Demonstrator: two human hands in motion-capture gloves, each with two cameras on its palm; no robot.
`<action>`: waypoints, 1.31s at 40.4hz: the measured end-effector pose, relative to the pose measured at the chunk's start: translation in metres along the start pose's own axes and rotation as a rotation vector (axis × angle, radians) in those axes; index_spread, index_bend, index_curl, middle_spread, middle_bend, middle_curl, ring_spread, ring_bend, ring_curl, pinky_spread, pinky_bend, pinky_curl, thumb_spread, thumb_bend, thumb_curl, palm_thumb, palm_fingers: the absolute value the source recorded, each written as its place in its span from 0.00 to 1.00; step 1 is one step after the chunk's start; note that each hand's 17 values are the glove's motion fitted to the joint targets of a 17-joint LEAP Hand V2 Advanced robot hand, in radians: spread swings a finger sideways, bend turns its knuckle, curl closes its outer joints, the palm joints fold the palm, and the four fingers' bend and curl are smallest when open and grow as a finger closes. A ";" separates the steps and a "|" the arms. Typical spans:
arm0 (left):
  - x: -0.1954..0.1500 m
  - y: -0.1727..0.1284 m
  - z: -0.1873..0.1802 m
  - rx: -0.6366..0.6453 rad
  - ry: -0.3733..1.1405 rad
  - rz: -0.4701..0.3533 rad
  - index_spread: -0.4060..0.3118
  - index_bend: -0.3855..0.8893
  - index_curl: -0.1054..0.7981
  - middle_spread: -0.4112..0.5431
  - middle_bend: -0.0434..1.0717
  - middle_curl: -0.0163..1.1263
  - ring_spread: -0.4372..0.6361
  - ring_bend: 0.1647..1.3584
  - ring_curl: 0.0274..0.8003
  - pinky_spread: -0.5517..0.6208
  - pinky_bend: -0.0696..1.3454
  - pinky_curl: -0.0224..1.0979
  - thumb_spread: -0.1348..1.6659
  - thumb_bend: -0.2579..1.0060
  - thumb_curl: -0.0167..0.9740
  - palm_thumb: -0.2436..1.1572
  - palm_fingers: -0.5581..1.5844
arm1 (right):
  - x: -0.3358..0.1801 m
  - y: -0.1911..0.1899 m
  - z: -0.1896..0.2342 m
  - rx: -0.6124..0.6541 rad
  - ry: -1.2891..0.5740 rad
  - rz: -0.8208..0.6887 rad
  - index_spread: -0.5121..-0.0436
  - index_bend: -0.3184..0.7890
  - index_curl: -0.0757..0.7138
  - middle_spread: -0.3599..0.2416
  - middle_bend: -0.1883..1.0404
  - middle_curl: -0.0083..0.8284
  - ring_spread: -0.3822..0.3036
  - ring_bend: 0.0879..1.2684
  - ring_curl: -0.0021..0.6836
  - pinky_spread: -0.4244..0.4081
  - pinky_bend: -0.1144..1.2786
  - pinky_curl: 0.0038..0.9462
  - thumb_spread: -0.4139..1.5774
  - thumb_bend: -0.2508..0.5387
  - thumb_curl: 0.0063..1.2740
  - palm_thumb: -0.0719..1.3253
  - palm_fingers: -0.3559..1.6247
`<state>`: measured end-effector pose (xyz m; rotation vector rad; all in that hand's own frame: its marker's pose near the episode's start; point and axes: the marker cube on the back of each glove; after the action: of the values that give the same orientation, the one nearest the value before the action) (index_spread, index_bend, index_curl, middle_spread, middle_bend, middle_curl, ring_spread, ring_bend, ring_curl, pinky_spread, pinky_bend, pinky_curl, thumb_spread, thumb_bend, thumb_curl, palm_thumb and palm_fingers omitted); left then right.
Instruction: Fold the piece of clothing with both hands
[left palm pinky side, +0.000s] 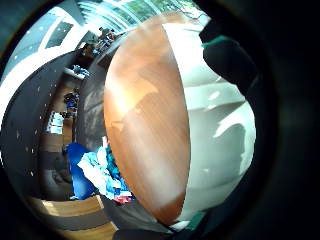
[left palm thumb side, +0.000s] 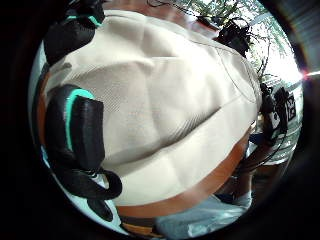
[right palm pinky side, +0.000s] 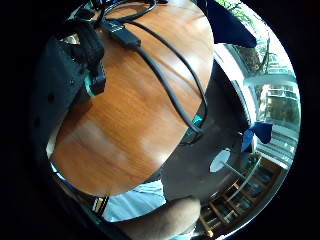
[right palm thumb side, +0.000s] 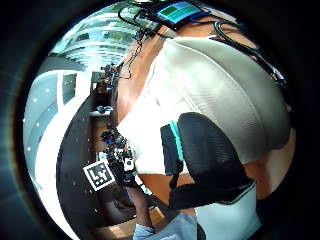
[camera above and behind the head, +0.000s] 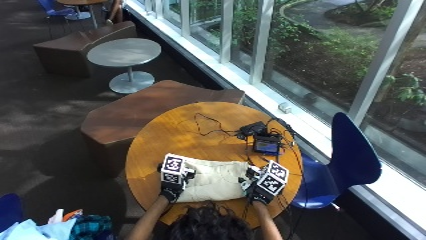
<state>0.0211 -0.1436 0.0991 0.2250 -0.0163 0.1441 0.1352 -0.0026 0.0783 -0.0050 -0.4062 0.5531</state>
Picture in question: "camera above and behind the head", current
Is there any person's left hand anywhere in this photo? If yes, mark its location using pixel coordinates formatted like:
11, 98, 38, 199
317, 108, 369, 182
156, 161, 199, 204

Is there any person's right hand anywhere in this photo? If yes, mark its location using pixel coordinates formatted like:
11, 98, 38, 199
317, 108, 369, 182
239, 166, 279, 205

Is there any cream cloth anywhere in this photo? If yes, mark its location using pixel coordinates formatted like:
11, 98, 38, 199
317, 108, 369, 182
171, 153, 253, 203

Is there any white marker cube left glove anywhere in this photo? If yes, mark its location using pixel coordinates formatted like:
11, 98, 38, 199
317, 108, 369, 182
160, 153, 187, 186

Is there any white marker cube glove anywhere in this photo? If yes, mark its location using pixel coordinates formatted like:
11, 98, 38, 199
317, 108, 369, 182
160, 153, 187, 186
255, 160, 291, 197

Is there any white marker cube right glove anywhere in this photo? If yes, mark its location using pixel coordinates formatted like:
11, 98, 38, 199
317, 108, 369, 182
255, 160, 291, 197

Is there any small device with blue screen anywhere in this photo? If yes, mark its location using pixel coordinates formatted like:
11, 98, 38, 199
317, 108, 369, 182
252, 133, 284, 157

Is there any black box device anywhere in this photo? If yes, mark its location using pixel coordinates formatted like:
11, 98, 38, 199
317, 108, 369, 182
237, 121, 269, 138

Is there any large brown angular bench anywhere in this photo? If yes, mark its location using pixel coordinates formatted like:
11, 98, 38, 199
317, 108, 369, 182
80, 79, 247, 179

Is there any small white block on sill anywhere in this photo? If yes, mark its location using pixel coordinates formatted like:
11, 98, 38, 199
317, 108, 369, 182
277, 102, 293, 115

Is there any blue plastic chair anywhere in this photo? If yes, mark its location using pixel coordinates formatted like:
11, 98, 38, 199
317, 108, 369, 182
291, 111, 384, 210

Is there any teal plaid bag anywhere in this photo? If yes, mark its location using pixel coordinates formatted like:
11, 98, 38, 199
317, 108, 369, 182
68, 214, 115, 240

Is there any orange and white packet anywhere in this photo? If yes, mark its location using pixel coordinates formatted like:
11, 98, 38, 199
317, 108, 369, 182
47, 208, 86, 224

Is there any light blue cloth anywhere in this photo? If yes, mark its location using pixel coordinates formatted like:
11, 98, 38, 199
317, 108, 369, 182
0, 218, 78, 240

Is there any dark blue seat edge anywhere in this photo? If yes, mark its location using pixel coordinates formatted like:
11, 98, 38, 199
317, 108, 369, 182
0, 192, 26, 233

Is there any small brown angular bench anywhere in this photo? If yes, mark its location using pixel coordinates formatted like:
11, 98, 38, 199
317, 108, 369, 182
32, 20, 139, 80

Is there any wooden round table with legs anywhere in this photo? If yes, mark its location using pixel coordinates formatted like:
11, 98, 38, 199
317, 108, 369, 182
56, 0, 110, 30

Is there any blue chair with thin legs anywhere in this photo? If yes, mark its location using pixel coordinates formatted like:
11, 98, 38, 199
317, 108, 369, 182
36, 0, 78, 18

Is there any thin black looped cable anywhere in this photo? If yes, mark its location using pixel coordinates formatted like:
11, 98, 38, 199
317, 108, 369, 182
178, 112, 244, 138

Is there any grey round pedestal table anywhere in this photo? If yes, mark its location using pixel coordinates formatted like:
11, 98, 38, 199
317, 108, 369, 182
86, 37, 163, 95

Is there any white window frame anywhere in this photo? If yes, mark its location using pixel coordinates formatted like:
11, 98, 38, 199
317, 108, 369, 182
124, 0, 426, 240

